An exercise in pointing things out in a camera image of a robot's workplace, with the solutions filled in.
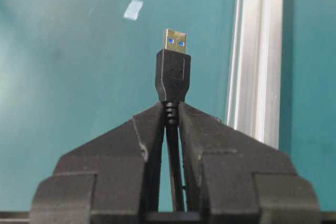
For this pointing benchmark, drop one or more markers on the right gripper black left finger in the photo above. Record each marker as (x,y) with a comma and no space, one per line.
(114,178)

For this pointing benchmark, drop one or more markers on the aluminium extrusion square frame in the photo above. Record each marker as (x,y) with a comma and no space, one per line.
(253,95)

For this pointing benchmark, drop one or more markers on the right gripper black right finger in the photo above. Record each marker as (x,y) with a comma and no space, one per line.
(233,178)

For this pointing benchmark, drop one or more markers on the pale tape patch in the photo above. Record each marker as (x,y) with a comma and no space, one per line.
(133,9)

